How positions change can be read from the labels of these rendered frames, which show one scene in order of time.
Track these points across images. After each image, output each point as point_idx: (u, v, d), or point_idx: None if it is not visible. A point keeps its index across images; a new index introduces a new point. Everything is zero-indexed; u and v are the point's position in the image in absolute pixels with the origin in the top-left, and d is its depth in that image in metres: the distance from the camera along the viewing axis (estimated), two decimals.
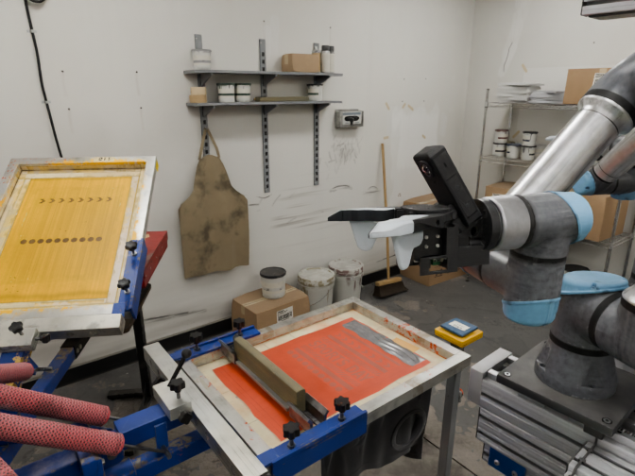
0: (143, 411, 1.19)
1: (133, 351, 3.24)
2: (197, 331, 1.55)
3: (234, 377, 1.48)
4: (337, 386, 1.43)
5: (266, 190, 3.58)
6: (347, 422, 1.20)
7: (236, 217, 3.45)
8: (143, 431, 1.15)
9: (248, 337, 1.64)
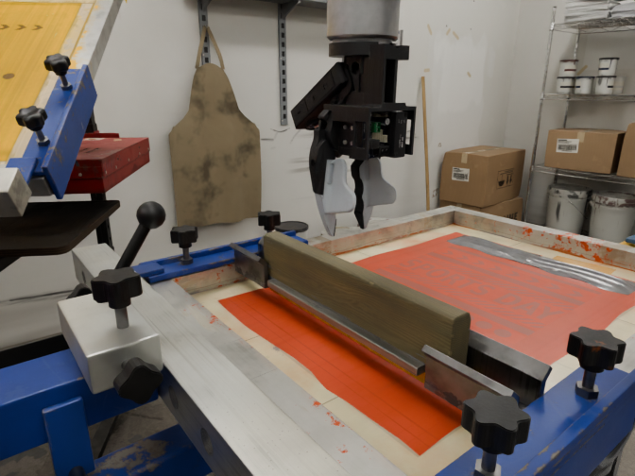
0: (18, 366, 0.41)
1: None
2: (186, 225, 0.76)
3: (266, 312, 0.69)
4: (497, 329, 0.64)
5: (283, 121, 2.79)
6: (615, 399, 0.41)
7: (246, 153, 2.66)
8: (4, 424, 0.36)
9: None
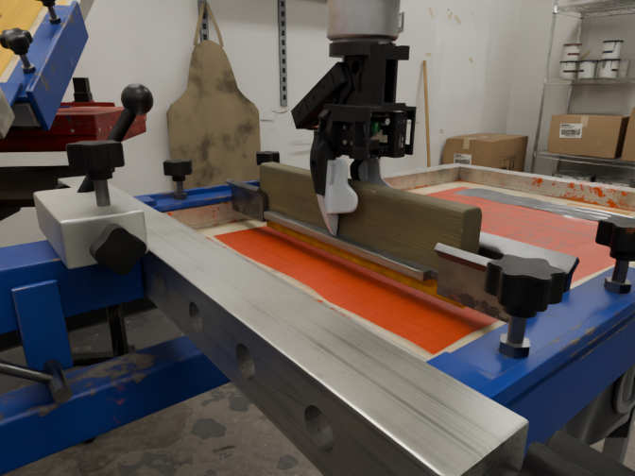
0: None
1: None
2: (180, 159, 0.72)
3: (265, 244, 0.65)
4: None
5: (283, 102, 2.75)
6: None
7: (245, 134, 2.62)
8: None
9: None
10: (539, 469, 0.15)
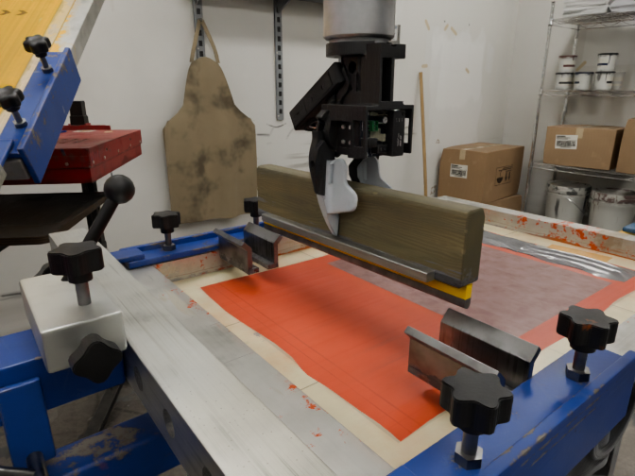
0: None
1: None
2: (168, 210, 0.74)
3: (249, 298, 0.67)
4: None
5: (279, 116, 2.77)
6: (607, 382, 0.39)
7: (241, 148, 2.63)
8: None
9: None
10: None
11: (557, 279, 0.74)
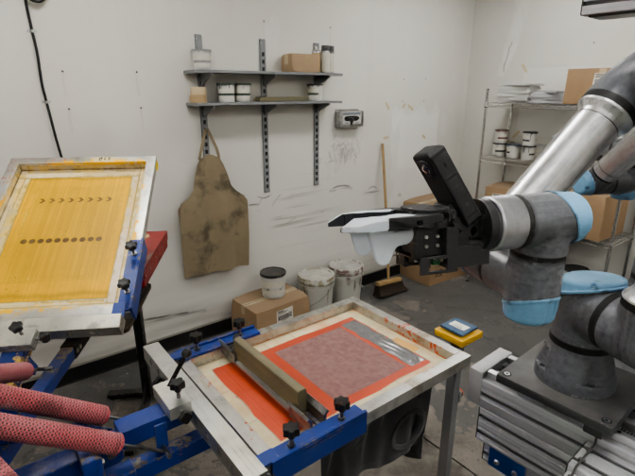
0: (143, 411, 1.19)
1: (133, 351, 3.24)
2: (197, 331, 1.55)
3: (234, 376, 1.48)
4: None
5: (266, 190, 3.58)
6: (347, 421, 1.20)
7: (236, 217, 3.45)
8: (143, 431, 1.15)
9: (248, 337, 1.64)
10: None
11: (382, 364, 1.55)
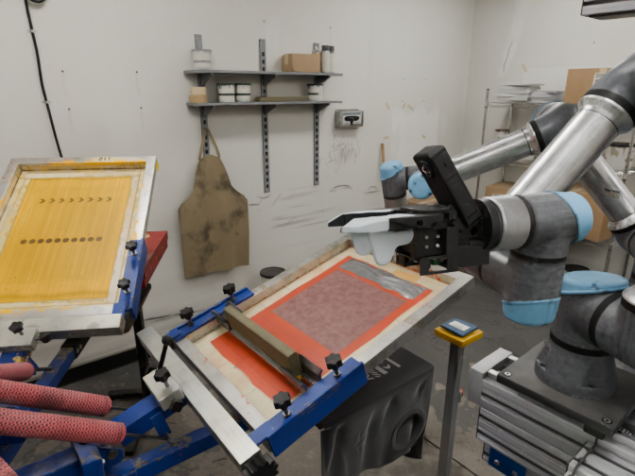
0: (137, 404, 1.18)
1: (133, 351, 3.24)
2: (186, 306, 1.51)
3: (232, 345, 1.45)
4: None
5: (266, 190, 3.58)
6: (342, 378, 1.15)
7: (236, 217, 3.45)
8: (139, 425, 1.14)
9: (242, 301, 1.58)
10: (251, 461, 0.95)
11: (381, 302, 1.47)
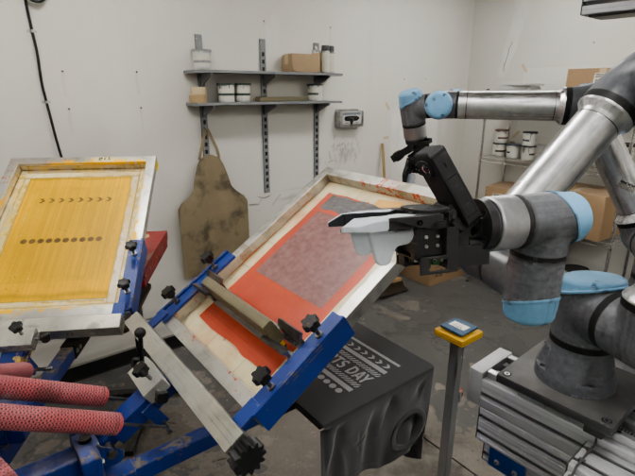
0: (128, 399, 1.16)
1: (133, 351, 3.24)
2: (167, 285, 1.45)
3: (220, 315, 1.39)
4: None
5: (266, 190, 3.58)
6: (323, 338, 1.07)
7: (236, 217, 3.45)
8: (133, 420, 1.13)
9: (224, 266, 1.51)
10: (234, 448, 0.91)
11: None
